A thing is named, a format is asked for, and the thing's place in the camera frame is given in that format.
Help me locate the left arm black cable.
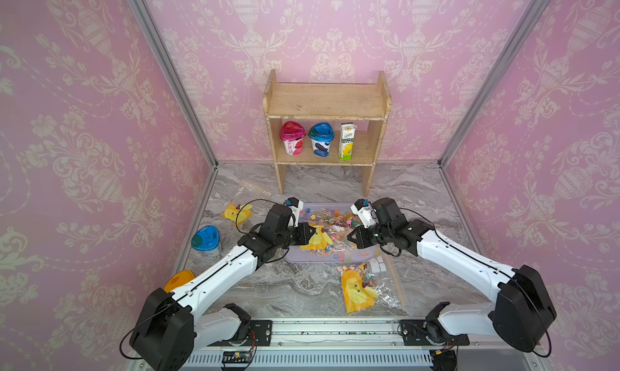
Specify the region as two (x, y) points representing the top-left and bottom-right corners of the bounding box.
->
(234, 198), (282, 236)

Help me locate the pink lid yogurt cup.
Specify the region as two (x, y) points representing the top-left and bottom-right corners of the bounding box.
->
(279, 121), (306, 156)

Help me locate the blue lid cup on table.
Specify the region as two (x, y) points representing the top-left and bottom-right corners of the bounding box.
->
(191, 226), (221, 255)

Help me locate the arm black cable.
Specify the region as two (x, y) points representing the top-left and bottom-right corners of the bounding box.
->
(401, 207), (553, 358)
(234, 198), (282, 236)

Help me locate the wooden shelf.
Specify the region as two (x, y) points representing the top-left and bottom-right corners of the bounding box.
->
(262, 69), (392, 198)

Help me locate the green white juice carton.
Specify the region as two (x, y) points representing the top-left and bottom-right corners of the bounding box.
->
(339, 122), (357, 160)

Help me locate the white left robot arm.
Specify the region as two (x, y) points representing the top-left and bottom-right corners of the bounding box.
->
(122, 198), (316, 370)

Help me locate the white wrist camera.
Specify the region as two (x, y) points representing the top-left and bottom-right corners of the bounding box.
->
(350, 198), (377, 228)
(284, 197), (305, 227)

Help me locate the ziploc candy bag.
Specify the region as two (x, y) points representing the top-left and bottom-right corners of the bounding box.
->
(300, 224), (356, 255)
(222, 180), (271, 229)
(337, 256), (405, 314)

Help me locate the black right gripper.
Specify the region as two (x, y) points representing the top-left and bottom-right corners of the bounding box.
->
(346, 222), (395, 249)

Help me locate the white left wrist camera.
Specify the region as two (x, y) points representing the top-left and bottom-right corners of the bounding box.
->
(284, 197), (305, 227)

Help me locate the orange lid cup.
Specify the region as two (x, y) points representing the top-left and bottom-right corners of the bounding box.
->
(164, 270), (195, 293)

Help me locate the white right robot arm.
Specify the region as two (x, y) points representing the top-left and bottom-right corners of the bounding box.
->
(347, 198), (557, 353)

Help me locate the pile of colourful candies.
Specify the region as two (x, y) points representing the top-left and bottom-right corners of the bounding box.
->
(300, 206), (361, 256)

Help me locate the blue lid yogurt cup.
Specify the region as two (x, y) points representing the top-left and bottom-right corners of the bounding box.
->
(308, 122), (335, 157)

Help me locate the lavender plastic tray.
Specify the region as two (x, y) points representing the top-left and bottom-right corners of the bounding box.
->
(286, 202), (382, 264)

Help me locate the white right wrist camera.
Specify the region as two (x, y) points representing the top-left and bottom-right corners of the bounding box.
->
(350, 198), (377, 228)

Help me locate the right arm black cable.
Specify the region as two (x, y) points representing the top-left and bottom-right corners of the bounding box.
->
(401, 207), (553, 358)

